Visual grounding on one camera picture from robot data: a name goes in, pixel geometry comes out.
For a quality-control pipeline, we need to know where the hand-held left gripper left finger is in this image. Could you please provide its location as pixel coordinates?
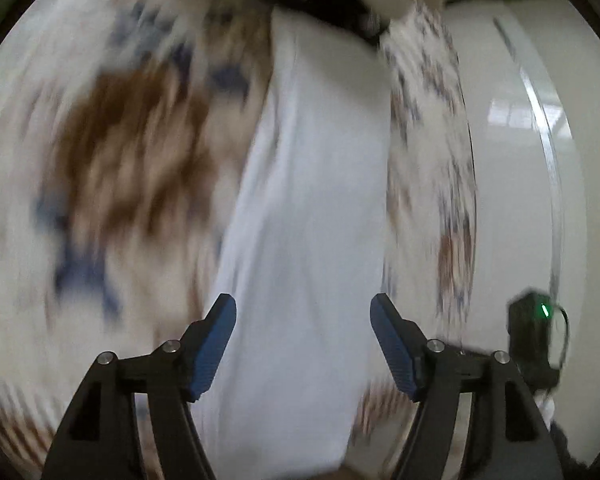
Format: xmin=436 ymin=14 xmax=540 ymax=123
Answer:
xmin=41 ymin=293 xmax=237 ymax=480

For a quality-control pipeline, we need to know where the brown and blue printed blanket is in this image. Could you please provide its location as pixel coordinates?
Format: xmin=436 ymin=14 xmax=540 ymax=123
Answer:
xmin=0 ymin=0 xmax=479 ymax=480

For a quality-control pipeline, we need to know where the white garment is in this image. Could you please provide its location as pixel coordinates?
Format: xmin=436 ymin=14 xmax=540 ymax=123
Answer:
xmin=192 ymin=7 xmax=397 ymax=480

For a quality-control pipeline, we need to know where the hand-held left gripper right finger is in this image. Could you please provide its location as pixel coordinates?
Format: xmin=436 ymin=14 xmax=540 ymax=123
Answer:
xmin=370 ymin=293 xmax=565 ymax=480

